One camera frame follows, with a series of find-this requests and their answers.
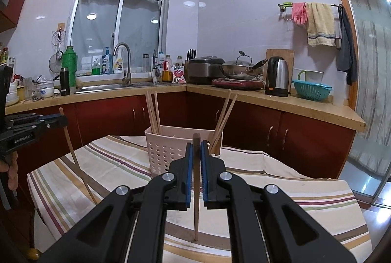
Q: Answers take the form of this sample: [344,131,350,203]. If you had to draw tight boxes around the wooden chopstick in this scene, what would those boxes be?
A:
[193,133,201,241]
[63,126,98,205]

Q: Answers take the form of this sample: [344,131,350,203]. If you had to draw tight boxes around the chrome kitchen faucet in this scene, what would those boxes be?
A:
[113,42,132,85]

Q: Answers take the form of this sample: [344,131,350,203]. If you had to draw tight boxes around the person's left hand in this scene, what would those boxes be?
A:
[0,151,19,191]

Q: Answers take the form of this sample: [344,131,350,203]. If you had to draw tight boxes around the white porcelain bowl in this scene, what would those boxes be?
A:
[40,87,55,99]

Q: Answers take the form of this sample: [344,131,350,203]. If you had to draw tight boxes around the pink perforated utensil holder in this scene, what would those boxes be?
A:
[144,125,214,178]

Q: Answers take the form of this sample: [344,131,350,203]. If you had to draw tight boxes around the black thermos bottle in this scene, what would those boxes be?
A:
[60,68,70,96]

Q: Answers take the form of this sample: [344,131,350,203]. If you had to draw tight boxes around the stainless steel sink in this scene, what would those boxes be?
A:
[76,82,163,94]

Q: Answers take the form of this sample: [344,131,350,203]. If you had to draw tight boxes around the chopsticks in holder right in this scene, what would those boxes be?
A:
[209,89,238,154]

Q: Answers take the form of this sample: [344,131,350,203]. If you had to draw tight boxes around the chopsticks in holder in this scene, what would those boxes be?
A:
[145,91,161,135]
[209,89,238,154]

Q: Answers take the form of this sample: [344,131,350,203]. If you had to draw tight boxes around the green thermos jug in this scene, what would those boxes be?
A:
[62,45,77,94]

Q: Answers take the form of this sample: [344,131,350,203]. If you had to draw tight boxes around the chopsticks in holder left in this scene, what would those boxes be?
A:
[145,91,161,135]

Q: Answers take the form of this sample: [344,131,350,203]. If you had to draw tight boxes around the blue detergent bottle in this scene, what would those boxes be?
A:
[101,46,113,74]

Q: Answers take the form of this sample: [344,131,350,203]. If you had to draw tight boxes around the hanging strainer ladle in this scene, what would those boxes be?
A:
[48,26,66,73]

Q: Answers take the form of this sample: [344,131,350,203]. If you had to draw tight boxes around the white spray cleaner bottle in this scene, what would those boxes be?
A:
[113,46,123,73]

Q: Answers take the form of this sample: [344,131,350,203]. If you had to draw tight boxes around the red lower cabinets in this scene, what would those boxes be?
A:
[16,91,358,185]

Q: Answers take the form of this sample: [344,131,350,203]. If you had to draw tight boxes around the red induction cooker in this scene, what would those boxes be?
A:
[212,78,264,90]

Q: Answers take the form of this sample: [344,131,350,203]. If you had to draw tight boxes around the orange oil bottle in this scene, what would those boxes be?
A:
[162,54,173,83]

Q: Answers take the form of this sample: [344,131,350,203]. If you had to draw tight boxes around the grey rice cooker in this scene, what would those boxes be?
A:
[190,56,225,85]

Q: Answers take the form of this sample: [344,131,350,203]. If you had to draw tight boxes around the stainless electric kettle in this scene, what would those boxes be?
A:
[265,56,289,97]

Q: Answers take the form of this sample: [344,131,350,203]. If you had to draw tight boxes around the steel wok with lid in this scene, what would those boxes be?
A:
[219,50,268,80]

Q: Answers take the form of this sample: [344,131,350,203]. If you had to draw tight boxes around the knife block with knives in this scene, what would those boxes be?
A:
[184,49,197,83]

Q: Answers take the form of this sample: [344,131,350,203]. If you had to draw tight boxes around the sliding window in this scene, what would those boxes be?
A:
[68,0,168,76]

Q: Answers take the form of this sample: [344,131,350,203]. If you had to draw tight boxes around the teal plastic colander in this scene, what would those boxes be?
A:
[292,80,333,101]

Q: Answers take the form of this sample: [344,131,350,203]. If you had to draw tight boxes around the wooden countertop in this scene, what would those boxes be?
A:
[5,84,366,132]

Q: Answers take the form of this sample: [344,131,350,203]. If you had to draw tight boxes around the frosted glass door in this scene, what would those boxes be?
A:
[341,0,390,207]

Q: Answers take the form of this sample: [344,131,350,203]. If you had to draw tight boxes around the wooden cutting board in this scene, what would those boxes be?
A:
[263,48,296,85]

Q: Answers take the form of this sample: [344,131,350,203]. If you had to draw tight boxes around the dark hanging cloth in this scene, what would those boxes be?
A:
[336,5,358,86]

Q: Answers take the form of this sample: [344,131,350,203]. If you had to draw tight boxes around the yellow striped towel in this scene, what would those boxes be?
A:
[305,2,336,47]

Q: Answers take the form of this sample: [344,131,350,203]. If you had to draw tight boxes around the pink rubber glove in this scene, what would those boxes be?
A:
[292,3,308,26]

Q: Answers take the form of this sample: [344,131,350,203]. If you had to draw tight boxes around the white green-handled pitcher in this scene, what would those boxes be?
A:
[298,69,323,84]

